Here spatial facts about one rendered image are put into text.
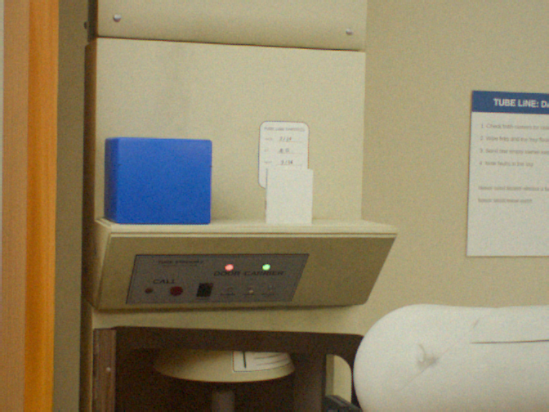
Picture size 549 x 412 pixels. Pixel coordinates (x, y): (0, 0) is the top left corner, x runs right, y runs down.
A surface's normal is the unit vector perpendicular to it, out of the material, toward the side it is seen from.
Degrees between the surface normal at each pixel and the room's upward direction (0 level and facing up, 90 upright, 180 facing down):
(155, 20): 90
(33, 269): 90
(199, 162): 90
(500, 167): 90
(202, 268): 135
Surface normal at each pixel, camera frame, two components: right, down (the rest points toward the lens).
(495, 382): -0.78, 0.03
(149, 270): 0.18, 0.75
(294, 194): 0.04, 0.05
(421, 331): -0.57, -0.68
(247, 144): 0.29, 0.06
